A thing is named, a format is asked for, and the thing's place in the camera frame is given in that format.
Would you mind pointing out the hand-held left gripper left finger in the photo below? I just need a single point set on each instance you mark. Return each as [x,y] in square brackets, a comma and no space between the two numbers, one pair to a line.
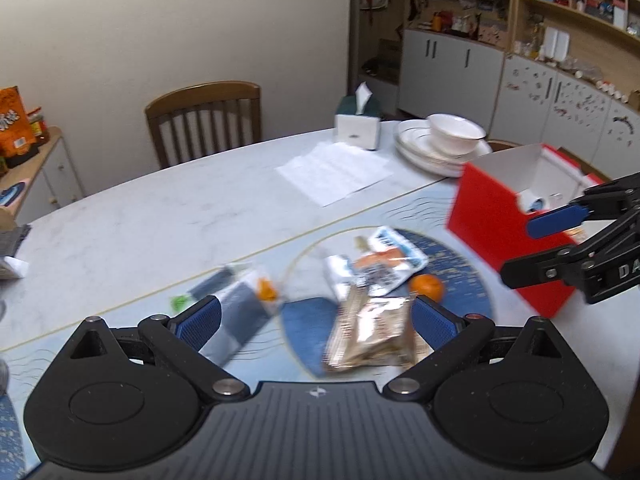
[200,321]

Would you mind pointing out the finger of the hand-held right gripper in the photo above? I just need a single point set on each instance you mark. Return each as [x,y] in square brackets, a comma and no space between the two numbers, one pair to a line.
[555,221]
[545,267]

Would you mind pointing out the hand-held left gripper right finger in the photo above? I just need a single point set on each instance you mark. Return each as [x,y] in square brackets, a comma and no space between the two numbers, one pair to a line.
[434,325]

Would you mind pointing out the silver snack packet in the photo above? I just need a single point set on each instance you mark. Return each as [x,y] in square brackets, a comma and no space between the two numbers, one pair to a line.
[370,330]

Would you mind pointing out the red cardboard box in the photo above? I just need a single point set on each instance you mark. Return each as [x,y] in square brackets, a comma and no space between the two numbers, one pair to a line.
[490,220]

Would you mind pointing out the marble patterned desktop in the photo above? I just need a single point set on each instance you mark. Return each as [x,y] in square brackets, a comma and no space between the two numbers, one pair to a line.
[165,220]

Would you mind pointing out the orange tangerine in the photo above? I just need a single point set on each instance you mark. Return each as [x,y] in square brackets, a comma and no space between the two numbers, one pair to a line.
[427,287]

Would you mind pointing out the grey blue snack packet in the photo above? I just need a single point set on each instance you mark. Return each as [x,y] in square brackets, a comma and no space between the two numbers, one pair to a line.
[247,305]

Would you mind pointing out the white orange stick sachet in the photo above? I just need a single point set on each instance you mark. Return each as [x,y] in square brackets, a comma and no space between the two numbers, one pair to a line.
[370,270]

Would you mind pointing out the white blue sachet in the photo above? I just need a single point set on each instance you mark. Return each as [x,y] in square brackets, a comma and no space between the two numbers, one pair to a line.
[395,247]

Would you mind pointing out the wooden chair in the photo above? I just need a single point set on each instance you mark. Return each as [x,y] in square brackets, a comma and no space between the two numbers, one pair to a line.
[502,146]
[205,120]

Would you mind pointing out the white bowl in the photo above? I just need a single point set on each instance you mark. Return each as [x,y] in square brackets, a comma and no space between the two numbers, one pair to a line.
[456,132]

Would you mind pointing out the stack of white plates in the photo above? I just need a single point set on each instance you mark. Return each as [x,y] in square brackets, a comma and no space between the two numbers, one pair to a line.
[425,164]

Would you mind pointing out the white plate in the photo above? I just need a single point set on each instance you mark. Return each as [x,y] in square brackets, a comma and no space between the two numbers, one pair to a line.
[415,137]

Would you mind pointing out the white paper sheet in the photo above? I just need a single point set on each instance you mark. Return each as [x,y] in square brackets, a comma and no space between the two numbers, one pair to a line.
[335,170]

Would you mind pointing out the small white note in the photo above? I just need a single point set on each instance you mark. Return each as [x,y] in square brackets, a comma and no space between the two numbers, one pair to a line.
[11,267]

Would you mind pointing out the white sideboard cabinet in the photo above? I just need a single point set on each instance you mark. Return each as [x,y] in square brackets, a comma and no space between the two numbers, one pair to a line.
[50,180]

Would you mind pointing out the green white tissue box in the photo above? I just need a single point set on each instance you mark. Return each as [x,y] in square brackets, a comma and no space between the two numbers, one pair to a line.
[357,122]

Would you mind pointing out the red lid jar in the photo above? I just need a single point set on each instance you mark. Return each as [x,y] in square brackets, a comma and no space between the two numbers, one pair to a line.
[39,127]

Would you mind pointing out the orange snack bag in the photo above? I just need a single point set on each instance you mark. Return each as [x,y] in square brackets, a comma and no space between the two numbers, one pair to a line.
[14,122]

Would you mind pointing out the wooden grey wall cabinet unit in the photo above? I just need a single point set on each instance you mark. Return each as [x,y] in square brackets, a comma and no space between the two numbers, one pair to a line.
[540,75]

